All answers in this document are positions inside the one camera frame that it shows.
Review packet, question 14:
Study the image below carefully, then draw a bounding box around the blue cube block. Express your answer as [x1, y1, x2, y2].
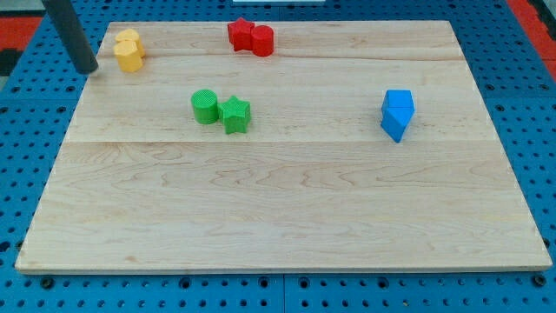
[381, 90, 414, 113]

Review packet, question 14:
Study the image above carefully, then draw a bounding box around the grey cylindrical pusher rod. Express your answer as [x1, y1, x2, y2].
[42, 0, 98, 75]

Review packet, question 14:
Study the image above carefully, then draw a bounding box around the light wooden board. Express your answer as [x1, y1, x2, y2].
[16, 21, 552, 275]

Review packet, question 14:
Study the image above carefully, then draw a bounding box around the green star block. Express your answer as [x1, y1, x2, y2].
[217, 96, 251, 134]

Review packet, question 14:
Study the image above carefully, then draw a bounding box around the blue pentagon block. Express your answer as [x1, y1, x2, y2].
[381, 107, 414, 143]

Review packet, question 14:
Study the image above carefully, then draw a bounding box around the green cylinder block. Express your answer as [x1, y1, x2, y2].
[190, 90, 219, 124]

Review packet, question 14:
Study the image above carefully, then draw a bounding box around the red cylinder block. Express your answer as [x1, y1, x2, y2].
[251, 25, 274, 57]

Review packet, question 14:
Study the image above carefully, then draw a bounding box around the red star block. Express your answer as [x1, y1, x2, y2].
[227, 17, 255, 51]

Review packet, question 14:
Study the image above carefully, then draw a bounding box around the yellow heart block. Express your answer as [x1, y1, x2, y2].
[116, 29, 145, 57]

